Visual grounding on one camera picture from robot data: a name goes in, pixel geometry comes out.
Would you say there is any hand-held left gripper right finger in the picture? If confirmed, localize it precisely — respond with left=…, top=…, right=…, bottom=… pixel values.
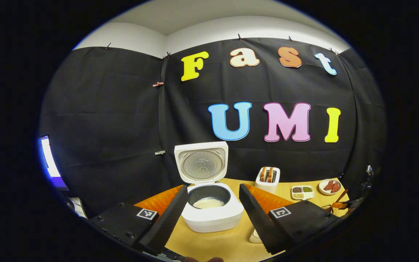
left=239, top=183, right=339, bottom=255

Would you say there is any divided white grain dish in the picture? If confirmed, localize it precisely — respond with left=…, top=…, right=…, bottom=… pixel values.
left=291, top=185, right=315, bottom=201

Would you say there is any computer monitor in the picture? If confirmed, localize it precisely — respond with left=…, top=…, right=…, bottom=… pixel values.
left=38, top=135, right=68, bottom=190

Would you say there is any clear box of rice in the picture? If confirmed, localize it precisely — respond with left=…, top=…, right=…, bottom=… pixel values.
left=249, top=228, right=264, bottom=244

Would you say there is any metal wire chopstick holder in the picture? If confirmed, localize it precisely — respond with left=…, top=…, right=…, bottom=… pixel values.
left=322, top=203, right=341, bottom=215

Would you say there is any white round plate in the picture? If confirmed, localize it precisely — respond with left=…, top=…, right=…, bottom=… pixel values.
left=318, top=179, right=342, bottom=196

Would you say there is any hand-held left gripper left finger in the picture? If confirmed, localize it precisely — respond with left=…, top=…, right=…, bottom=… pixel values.
left=89, top=184, right=189, bottom=256

